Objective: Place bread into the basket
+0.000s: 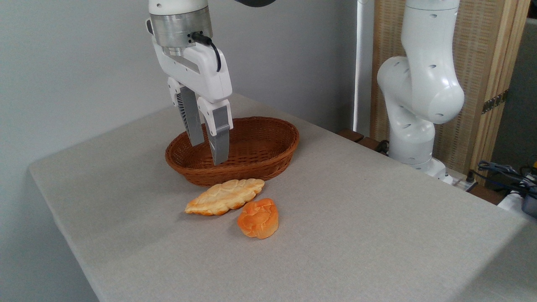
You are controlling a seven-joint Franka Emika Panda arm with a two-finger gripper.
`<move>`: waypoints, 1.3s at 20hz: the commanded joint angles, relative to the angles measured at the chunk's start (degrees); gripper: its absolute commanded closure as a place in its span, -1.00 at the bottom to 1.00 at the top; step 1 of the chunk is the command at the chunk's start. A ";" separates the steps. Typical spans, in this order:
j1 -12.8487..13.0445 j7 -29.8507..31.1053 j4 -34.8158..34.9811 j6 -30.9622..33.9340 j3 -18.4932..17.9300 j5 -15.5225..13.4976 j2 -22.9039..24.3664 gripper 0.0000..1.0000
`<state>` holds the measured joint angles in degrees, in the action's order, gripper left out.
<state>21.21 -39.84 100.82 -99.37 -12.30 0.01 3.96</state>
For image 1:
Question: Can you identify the wooden folding screen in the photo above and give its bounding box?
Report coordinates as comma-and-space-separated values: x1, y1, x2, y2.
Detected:
370, 0, 531, 185

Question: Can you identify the metal screen hinge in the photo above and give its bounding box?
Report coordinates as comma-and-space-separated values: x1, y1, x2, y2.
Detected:
482, 90, 509, 115

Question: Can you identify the blue grey cable bundle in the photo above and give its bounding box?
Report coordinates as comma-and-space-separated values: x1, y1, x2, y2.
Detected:
477, 161, 537, 198

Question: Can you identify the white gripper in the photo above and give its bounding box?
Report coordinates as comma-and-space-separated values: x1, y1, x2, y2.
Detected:
152, 40, 234, 166

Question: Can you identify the white vertical pole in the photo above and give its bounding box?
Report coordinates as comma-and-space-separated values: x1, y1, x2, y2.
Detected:
353, 0, 375, 135

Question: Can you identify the long braided bread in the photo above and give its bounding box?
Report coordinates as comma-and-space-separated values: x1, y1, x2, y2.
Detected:
185, 179, 265, 216

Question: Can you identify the brown wooden block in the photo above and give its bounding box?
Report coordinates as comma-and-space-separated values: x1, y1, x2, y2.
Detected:
337, 129, 365, 143
357, 136, 383, 152

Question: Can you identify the round orange bread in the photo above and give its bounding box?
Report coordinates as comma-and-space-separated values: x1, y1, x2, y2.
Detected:
237, 198, 279, 240

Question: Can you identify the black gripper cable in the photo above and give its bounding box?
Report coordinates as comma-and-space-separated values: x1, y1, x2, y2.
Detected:
191, 32, 222, 73

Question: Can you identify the brown wicker basket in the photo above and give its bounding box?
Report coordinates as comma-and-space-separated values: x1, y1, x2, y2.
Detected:
165, 117, 300, 187

